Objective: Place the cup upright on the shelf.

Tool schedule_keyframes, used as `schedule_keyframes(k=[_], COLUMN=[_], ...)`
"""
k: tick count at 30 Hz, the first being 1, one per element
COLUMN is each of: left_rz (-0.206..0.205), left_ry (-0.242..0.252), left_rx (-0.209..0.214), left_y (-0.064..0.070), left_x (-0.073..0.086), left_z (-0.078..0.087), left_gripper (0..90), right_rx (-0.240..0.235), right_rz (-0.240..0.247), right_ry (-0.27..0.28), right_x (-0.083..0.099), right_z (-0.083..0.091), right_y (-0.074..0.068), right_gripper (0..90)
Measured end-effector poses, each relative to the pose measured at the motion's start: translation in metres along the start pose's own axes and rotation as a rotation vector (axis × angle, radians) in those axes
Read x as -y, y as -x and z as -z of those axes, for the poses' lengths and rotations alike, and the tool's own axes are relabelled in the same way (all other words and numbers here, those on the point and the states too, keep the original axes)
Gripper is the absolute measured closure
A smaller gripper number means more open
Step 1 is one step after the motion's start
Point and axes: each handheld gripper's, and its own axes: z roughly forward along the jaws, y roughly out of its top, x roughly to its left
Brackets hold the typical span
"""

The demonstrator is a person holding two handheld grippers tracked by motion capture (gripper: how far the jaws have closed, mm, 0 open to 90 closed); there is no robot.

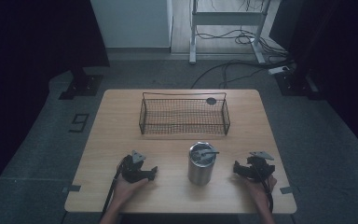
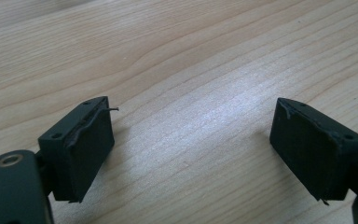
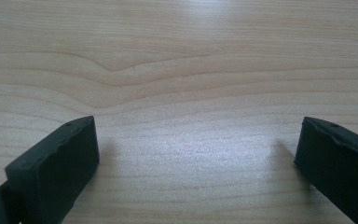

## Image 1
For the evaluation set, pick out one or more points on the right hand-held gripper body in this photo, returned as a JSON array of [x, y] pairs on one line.
[[260, 168]]

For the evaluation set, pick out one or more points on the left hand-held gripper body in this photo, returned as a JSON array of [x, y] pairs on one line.
[[132, 171]]

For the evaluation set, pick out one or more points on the person's left hand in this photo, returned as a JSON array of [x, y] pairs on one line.
[[126, 190]]

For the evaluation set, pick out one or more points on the person's right hand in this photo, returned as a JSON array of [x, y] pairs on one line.
[[258, 191]]

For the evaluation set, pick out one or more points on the grey tape piece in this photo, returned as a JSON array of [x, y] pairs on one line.
[[72, 188], [286, 190]]

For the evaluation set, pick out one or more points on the steel tumbler with lid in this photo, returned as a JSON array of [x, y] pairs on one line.
[[200, 169]]

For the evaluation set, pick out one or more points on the black round table grommet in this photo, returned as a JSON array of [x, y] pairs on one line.
[[211, 100]]

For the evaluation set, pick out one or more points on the black stand base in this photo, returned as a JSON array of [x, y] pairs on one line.
[[295, 84], [82, 85]]

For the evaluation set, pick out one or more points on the white power strip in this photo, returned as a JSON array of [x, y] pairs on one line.
[[279, 70]]

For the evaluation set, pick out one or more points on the dark curtain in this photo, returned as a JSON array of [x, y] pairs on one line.
[[338, 46], [31, 46]]

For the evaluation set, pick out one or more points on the white cabinet panel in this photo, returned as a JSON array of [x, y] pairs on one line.
[[130, 21]]

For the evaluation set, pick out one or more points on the white desk frame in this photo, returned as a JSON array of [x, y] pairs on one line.
[[227, 18]]

